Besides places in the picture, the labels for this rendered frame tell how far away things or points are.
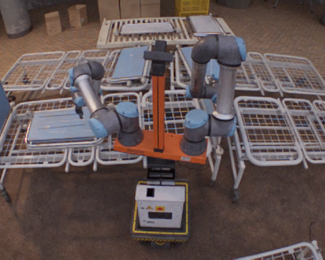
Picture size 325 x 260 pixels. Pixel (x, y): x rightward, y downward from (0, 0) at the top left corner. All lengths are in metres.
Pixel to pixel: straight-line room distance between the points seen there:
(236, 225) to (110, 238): 1.09
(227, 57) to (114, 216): 1.72
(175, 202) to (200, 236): 0.71
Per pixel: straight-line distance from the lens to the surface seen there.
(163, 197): 1.71
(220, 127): 1.41
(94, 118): 1.44
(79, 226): 2.49
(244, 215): 2.54
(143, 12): 5.61
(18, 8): 6.24
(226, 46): 1.24
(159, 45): 1.20
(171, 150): 1.54
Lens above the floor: 2.15
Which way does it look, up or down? 44 degrees down
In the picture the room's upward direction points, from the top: straight up
